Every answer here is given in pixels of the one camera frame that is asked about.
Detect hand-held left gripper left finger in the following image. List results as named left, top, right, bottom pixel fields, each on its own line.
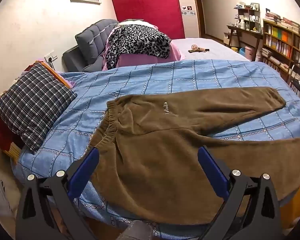
left=15, top=148, right=100, bottom=240

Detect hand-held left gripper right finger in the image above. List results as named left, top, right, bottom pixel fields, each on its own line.
left=198, top=146, right=282, bottom=240

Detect brown fleece pants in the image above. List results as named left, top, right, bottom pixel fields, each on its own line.
left=89, top=86, right=300, bottom=224

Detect white crumpled cloth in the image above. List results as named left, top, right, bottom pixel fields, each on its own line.
left=0, top=176, right=16, bottom=220

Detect dark plaid pillow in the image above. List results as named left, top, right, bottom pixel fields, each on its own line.
left=0, top=62, right=77, bottom=155

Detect red cloth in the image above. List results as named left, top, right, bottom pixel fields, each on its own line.
left=0, top=96, right=24, bottom=153

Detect orange striped cloth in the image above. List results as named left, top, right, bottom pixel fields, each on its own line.
left=20, top=59, right=73, bottom=90

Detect blue checked blanket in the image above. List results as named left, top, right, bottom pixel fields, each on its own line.
left=11, top=59, right=300, bottom=240

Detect lilac bed sheet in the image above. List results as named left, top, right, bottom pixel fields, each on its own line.
left=171, top=37, right=251, bottom=62

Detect pink bin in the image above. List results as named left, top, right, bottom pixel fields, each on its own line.
left=243, top=46, right=256, bottom=62

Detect pink quilt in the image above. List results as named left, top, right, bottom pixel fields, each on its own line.
left=102, top=21, right=186, bottom=71

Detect grey tufted headboard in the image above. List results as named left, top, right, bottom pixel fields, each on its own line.
left=62, top=19, right=120, bottom=72

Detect leopard print blanket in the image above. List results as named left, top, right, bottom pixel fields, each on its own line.
left=105, top=24, right=171, bottom=70

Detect wooden desk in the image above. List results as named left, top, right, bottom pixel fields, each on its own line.
left=223, top=24, right=264, bottom=62

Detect wooden bookshelf with books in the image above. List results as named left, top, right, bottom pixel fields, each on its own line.
left=261, top=11, right=300, bottom=100

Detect small wooden desktop shelf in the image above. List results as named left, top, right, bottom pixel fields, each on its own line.
left=234, top=2, right=262, bottom=33

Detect wardrobe door stickers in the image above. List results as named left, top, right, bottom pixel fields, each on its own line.
left=181, top=5, right=196, bottom=17

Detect red mattress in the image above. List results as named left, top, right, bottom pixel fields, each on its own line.
left=112, top=0, right=186, bottom=40

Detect white wall socket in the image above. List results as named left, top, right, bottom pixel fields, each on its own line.
left=45, top=51, right=58, bottom=63

